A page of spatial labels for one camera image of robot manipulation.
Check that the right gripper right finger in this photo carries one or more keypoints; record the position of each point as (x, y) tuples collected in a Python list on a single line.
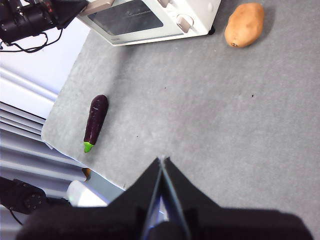
[(237, 225)]

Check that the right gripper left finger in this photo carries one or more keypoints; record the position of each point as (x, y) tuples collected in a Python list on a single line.
[(95, 222)]

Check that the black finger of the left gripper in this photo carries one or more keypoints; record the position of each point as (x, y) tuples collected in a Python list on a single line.
[(68, 11)]

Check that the brown potato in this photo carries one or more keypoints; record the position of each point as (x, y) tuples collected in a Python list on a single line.
[(245, 23)]

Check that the beige round oven knob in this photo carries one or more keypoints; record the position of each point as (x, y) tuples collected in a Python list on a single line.
[(185, 23), (164, 2)]

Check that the cream white toaster oven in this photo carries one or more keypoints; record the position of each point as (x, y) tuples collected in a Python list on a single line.
[(200, 15)]

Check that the white cylindrical object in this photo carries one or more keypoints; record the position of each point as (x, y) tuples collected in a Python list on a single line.
[(80, 193)]

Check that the purple eggplant with green stem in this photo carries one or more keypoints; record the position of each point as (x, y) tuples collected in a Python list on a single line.
[(96, 117)]

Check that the grey aluminium frame beam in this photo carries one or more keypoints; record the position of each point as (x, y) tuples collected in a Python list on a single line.
[(30, 162)]

